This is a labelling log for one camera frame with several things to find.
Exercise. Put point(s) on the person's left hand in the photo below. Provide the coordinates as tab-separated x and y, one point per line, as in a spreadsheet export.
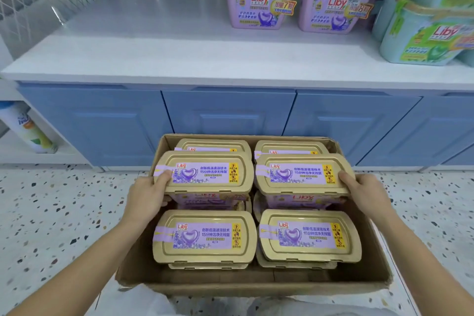
144	195

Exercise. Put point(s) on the person's right hand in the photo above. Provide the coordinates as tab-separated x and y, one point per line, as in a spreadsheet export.
368	191

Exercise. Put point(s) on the person's right thumb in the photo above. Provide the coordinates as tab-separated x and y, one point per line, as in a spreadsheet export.
346	180

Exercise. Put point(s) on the person's white trousers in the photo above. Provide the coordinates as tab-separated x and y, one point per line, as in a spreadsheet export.
148	304

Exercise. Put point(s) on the person's left thumb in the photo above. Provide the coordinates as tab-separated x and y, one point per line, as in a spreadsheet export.
163	179

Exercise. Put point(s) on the stack of gold-lidded pod boxes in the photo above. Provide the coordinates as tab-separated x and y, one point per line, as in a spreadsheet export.
203	240

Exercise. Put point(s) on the brown cardboard box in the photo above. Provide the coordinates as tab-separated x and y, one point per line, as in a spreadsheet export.
259	283

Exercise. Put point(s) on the person's left forearm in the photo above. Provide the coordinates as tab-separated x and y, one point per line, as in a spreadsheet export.
81	267

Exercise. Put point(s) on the white spray bottle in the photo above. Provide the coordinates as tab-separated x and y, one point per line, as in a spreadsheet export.
27	128

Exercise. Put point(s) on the blue cabinet door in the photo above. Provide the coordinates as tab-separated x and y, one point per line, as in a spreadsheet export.
96	123
348	123
433	134
229	114

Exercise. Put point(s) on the gold-lid purple detergent tub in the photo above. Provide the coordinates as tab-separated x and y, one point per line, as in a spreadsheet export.
300	177
207	175

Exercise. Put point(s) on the purple detergent pod tub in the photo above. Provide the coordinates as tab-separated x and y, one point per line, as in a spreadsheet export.
333	8
259	3

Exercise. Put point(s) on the person's right forearm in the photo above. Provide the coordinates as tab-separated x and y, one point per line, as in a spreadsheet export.
426	264

